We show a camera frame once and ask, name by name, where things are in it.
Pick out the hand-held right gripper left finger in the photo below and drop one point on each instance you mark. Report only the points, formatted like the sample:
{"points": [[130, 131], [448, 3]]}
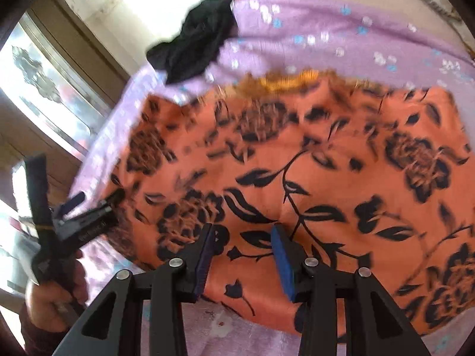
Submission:
{"points": [[202, 263]]}

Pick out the person's left hand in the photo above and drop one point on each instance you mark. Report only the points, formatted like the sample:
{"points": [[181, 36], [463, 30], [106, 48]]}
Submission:
{"points": [[48, 304]]}

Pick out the purple floral bedsheet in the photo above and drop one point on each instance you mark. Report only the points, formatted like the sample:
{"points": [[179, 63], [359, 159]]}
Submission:
{"points": [[315, 29]]}

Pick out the black crumpled cloth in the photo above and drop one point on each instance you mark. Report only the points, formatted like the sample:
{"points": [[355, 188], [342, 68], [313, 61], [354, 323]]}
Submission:
{"points": [[196, 40]]}

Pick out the person's left forearm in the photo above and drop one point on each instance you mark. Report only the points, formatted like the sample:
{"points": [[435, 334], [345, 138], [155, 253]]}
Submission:
{"points": [[40, 341]]}

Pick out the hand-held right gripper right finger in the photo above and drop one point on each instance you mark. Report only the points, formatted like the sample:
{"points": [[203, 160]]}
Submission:
{"points": [[284, 263]]}

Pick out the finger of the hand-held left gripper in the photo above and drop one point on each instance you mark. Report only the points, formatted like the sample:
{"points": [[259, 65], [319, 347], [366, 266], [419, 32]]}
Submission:
{"points": [[74, 204], [109, 202]]}

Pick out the orange black floral shirt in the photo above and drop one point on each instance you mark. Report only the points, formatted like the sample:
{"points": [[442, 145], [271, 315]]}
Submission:
{"points": [[334, 155]]}

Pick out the wooden stained glass door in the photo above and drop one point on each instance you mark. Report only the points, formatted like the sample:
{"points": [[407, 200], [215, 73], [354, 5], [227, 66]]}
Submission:
{"points": [[55, 92]]}

